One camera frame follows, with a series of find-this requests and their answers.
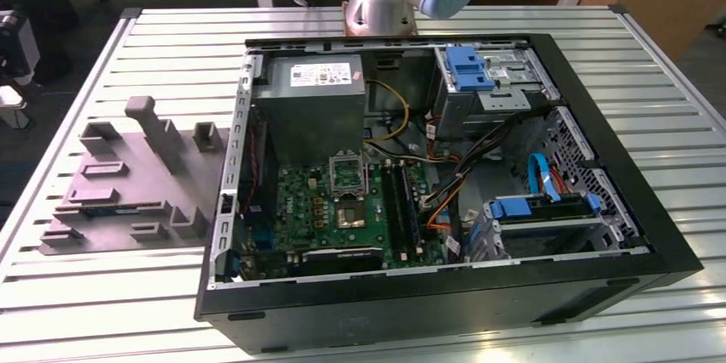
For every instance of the CPU socket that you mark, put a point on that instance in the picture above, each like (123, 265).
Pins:
(351, 216)

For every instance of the grey power supply unit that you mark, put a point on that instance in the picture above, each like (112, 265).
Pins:
(305, 116)

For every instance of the black RAM stick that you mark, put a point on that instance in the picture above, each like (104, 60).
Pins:
(409, 210)

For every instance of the green motherboard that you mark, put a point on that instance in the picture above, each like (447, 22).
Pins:
(300, 210)

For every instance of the black graphics card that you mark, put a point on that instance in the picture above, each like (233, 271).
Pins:
(340, 259)

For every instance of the blue drive bay latch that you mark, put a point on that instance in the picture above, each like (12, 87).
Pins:
(467, 69)

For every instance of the metal drive cage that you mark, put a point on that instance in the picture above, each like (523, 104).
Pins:
(504, 101)

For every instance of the hard disk in blue carrier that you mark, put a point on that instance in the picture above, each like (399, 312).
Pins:
(510, 208)

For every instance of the metal disk bay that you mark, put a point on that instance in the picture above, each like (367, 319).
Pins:
(552, 223)

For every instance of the black PC case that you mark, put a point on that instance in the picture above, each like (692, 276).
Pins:
(396, 316)

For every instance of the grey parts rack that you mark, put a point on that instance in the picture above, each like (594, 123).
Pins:
(147, 184)

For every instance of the green RAM stick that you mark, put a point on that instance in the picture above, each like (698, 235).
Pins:
(111, 211)

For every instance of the grey stand leg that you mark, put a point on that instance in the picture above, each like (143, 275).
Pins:
(13, 118)

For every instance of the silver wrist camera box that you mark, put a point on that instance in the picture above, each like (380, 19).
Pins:
(25, 50)

